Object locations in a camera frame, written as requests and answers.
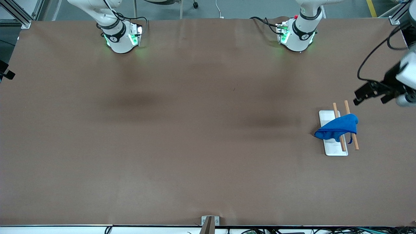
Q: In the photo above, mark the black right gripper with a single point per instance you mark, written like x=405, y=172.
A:
x=3, y=66

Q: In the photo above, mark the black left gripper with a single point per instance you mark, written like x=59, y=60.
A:
x=391, y=79

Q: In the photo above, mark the blue microfibre towel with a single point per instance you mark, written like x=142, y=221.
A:
x=339, y=127

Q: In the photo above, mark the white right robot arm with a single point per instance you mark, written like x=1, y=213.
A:
x=120, y=39

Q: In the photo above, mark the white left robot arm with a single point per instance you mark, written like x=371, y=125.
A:
x=302, y=32

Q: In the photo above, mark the wooden rack rod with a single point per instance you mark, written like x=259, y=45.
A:
x=355, y=141
x=342, y=144

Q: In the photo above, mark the brown table cover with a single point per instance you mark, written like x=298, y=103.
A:
x=208, y=130

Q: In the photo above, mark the chair base with caster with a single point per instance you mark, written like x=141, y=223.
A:
x=195, y=5

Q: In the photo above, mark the aluminium frame profile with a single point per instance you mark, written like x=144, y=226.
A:
x=395, y=21
x=26, y=24

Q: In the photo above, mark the white table edge rail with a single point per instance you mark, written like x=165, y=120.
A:
x=65, y=230

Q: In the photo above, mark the grey metal table bracket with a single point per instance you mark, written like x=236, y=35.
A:
x=216, y=221

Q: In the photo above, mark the grey-brown camera post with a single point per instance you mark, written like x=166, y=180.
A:
x=208, y=226

